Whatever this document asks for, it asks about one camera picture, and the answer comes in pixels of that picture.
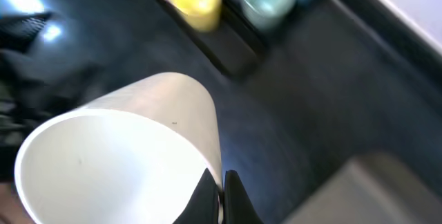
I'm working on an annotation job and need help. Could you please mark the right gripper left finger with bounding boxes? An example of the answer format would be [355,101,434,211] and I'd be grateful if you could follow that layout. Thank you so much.
[172,167,221,224]

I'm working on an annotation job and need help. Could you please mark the white cup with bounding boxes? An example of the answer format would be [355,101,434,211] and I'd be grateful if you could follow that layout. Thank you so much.
[13,71,224,224]

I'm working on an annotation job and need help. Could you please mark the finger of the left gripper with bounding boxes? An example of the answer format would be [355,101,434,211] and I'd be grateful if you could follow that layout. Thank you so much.
[0,11,52,54]

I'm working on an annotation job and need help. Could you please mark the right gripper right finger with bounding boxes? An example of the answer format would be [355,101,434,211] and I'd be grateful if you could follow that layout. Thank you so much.
[223,169,265,224]

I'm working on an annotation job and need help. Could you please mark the steel sink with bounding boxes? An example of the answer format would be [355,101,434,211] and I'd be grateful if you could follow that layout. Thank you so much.
[281,151,442,224]

